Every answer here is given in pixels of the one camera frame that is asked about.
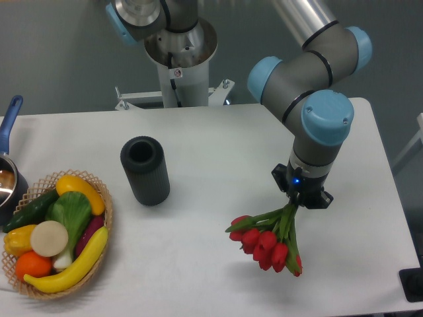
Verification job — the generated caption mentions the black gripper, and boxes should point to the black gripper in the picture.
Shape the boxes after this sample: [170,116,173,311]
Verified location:
[272,163,333,209]

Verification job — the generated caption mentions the red tulip bouquet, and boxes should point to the red tulip bouquet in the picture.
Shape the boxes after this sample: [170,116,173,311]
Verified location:
[225,203,303,277]

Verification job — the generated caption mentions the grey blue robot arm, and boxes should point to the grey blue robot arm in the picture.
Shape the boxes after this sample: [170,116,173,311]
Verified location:
[106,1,373,209]

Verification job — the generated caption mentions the dark grey ribbed vase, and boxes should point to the dark grey ribbed vase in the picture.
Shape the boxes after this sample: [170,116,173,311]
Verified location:
[120,136,170,206]

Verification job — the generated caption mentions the black device at edge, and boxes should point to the black device at edge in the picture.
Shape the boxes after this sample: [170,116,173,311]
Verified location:
[399,267,422,302]

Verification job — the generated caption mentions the purple sweet potato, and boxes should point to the purple sweet potato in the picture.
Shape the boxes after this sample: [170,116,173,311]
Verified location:
[74,216,104,258]

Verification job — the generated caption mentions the green bok choy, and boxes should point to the green bok choy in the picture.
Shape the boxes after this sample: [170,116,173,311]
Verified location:
[45,191,91,272]

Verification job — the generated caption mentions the yellow squash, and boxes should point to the yellow squash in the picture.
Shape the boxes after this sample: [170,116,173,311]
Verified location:
[56,174,105,216]

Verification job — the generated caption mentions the yellow banana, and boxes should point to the yellow banana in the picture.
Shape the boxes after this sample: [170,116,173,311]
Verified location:
[24,227,108,294]

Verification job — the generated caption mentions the woven wicker basket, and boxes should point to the woven wicker basket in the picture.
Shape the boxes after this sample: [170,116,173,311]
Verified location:
[1,170,113,300]

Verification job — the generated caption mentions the beige round disc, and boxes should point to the beige round disc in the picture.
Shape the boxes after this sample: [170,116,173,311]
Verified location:
[30,221,68,258]

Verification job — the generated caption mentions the green cucumber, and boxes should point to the green cucumber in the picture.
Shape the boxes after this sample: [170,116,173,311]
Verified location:
[3,188,59,233]

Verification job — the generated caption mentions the orange fruit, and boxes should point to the orange fruit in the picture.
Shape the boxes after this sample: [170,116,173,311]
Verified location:
[15,251,52,282]

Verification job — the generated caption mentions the yellow bell pepper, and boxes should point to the yellow bell pepper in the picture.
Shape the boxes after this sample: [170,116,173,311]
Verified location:
[3,225,36,257]

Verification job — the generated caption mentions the white frame at right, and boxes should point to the white frame at right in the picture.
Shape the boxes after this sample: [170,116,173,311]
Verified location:
[391,113,422,175]

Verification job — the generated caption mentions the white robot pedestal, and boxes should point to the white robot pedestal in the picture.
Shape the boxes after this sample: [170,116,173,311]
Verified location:
[114,49,236,112]

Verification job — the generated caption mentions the blue handled saucepan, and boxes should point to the blue handled saucepan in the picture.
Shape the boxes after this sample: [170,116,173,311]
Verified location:
[1,95,28,226]

